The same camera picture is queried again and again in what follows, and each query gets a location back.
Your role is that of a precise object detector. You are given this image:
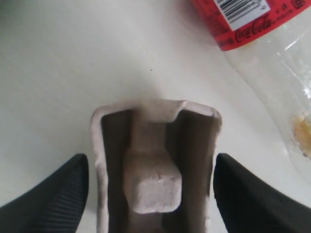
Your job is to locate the grey cardboard pulp tray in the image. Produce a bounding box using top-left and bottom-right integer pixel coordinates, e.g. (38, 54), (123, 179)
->
(91, 100), (222, 233)

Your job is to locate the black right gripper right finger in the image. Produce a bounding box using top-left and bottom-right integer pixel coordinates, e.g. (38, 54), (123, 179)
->
(213, 153), (311, 233)

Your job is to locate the red label cola bottle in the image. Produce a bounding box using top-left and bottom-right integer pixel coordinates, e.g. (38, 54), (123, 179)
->
(193, 0), (311, 158)

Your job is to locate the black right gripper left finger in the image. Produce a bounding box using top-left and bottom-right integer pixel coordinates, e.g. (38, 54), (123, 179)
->
(0, 154), (88, 233)

